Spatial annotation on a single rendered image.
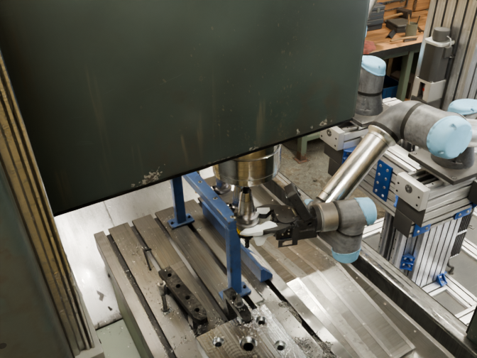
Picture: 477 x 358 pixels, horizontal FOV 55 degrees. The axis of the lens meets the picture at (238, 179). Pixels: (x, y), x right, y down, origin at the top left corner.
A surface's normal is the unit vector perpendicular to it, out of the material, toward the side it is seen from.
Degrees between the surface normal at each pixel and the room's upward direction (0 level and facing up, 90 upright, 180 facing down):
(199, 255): 0
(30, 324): 90
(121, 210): 24
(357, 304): 8
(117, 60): 90
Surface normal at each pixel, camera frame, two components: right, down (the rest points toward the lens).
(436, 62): -0.32, 0.54
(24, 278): 0.71, 0.38
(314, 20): 0.51, 0.48
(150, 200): 0.18, -0.56
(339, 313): 0.05, -0.76
